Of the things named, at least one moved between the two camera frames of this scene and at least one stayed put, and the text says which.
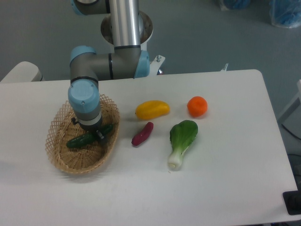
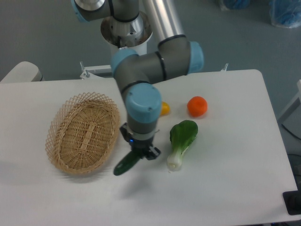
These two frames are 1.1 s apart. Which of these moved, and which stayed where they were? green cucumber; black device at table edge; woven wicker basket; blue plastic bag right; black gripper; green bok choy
Moved: green cucumber; black gripper
Stayed: black device at table edge; woven wicker basket; blue plastic bag right; green bok choy
